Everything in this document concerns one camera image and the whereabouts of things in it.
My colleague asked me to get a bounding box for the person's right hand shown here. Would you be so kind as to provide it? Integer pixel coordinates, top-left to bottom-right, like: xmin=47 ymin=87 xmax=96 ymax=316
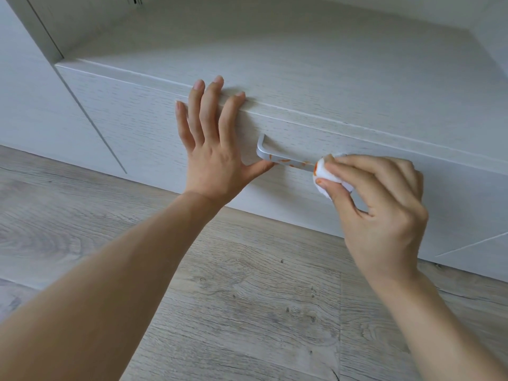
xmin=315 ymin=153 xmax=429 ymax=286

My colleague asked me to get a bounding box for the person's left forearm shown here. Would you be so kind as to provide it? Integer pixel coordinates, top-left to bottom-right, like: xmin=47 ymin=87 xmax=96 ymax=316
xmin=0 ymin=190 xmax=223 ymax=381

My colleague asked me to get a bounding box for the silver handle drawer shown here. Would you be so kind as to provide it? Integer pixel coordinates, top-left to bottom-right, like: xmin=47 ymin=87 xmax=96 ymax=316
xmin=257 ymin=133 xmax=318 ymax=173

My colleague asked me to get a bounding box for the white wipe pad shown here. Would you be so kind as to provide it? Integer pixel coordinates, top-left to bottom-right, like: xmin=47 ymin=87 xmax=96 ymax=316
xmin=313 ymin=153 xmax=355 ymax=199

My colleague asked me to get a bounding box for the low white wooden cabinet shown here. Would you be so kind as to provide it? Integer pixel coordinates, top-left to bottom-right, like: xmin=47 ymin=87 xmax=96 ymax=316
xmin=0 ymin=0 xmax=508 ymax=283

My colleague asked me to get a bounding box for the person's left hand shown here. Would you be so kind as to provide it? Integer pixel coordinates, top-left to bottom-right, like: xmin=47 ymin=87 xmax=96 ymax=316
xmin=175 ymin=75 xmax=276 ymax=207

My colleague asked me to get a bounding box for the person's right forearm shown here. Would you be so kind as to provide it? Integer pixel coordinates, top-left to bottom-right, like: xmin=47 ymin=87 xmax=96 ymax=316
xmin=371 ymin=269 xmax=508 ymax=381

